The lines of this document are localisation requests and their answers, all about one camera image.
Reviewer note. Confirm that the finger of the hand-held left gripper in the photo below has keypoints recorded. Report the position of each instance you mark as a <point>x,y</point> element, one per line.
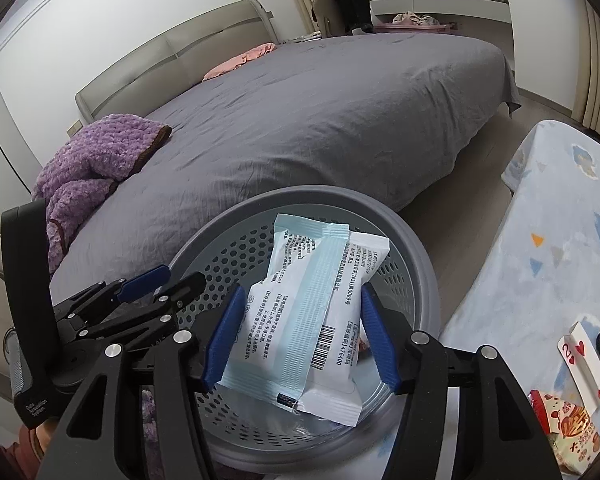
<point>180,290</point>
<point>140,282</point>

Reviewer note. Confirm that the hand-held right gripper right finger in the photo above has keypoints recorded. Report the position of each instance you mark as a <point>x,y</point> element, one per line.
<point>380,340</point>

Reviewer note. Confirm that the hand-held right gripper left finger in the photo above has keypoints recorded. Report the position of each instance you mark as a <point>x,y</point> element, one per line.
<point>225,340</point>

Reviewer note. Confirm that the grey perforated plastic basket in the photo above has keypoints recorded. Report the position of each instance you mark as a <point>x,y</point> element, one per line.
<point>410,280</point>

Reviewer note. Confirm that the white and blue packet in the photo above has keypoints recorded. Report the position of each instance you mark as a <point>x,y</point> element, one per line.
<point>305,300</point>

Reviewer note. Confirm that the purple fleece garment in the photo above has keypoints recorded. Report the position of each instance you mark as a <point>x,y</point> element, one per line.
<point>90,160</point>

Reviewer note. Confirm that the playing card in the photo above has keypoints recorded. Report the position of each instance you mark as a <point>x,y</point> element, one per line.
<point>582,355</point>

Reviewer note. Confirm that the red and brown snack wrapper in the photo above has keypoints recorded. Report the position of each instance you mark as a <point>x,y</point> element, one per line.
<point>565,425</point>

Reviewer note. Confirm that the bed with grey sheet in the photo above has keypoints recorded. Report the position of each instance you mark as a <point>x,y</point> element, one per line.
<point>305,125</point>

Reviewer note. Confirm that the beige padded headboard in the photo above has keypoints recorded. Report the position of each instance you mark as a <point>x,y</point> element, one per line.
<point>180,50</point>

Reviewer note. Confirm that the pink pillow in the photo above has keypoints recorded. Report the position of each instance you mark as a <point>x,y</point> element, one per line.
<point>240,60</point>

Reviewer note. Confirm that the beige chair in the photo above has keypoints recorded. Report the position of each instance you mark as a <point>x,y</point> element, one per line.
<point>322,15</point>

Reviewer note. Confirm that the pink plastic basin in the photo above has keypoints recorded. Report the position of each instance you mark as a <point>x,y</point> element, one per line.
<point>415,25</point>

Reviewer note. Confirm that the black clothing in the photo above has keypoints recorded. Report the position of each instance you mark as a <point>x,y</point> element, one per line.
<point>352,7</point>

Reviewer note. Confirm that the white window bench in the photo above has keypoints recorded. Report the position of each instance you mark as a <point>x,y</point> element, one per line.
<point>480,7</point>

